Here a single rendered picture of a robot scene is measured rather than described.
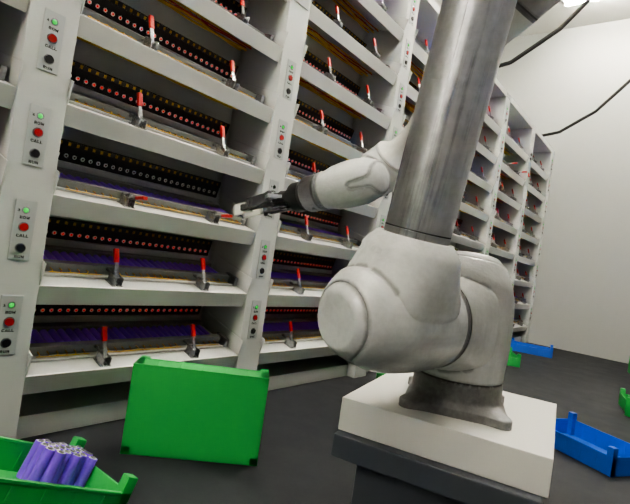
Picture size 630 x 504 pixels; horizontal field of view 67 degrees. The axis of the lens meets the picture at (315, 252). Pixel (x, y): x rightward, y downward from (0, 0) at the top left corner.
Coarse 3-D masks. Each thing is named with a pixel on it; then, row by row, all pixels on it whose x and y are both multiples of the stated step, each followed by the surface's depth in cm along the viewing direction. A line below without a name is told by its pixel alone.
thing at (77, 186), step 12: (60, 180) 105; (72, 180) 108; (84, 192) 108; (96, 192) 112; (108, 192) 114; (120, 192) 116; (144, 204) 120; (156, 204) 125; (168, 204) 127; (180, 204) 130; (204, 216) 135; (240, 216) 149
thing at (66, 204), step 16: (112, 176) 127; (64, 192) 105; (176, 192) 144; (192, 192) 148; (64, 208) 102; (80, 208) 105; (96, 208) 108; (112, 208) 110; (128, 208) 113; (144, 208) 120; (224, 208) 157; (128, 224) 115; (144, 224) 118; (160, 224) 121; (176, 224) 125; (192, 224) 129; (208, 224) 133; (224, 224) 139; (256, 224) 147; (224, 240) 139; (240, 240) 144
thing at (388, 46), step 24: (384, 0) 211; (408, 0) 204; (408, 24) 206; (384, 48) 209; (360, 72) 215; (408, 72) 210; (360, 96) 214; (384, 96) 206; (360, 120) 213; (360, 216) 208; (336, 264) 213; (336, 360) 208
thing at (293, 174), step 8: (296, 152) 182; (288, 160) 180; (296, 160) 184; (304, 160) 187; (312, 160) 190; (288, 168) 154; (296, 168) 185; (304, 168) 189; (312, 168) 171; (320, 168) 196; (288, 176) 163; (296, 176) 169; (304, 176) 173; (288, 184) 157; (376, 200) 203; (352, 208) 189; (360, 208) 193; (368, 208) 197; (376, 208) 201; (368, 216) 199
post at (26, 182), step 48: (48, 0) 95; (0, 48) 101; (48, 96) 97; (0, 144) 95; (48, 144) 98; (0, 192) 92; (48, 192) 99; (0, 240) 93; (0, 288) 94; (0, 384) 96; (0, 432) 97
